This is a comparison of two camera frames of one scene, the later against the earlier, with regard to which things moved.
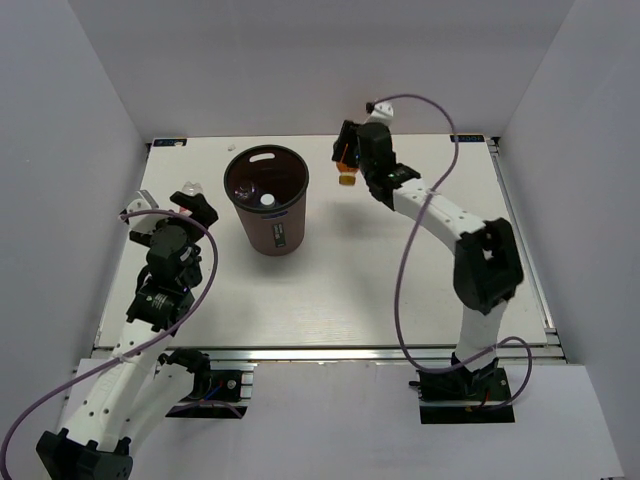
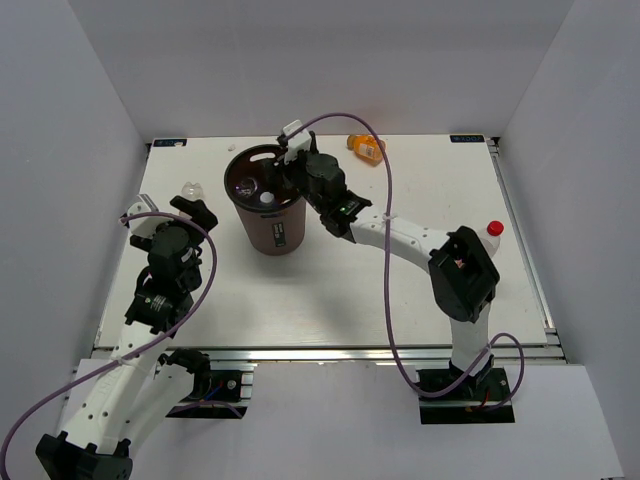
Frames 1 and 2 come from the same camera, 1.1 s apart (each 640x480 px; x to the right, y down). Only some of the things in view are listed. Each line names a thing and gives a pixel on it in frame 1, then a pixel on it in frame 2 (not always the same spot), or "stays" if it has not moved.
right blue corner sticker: [467, 138] stays
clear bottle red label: [191, 189] stays
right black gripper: [347, 137] -> [274, 169]
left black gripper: [197, 204] stays
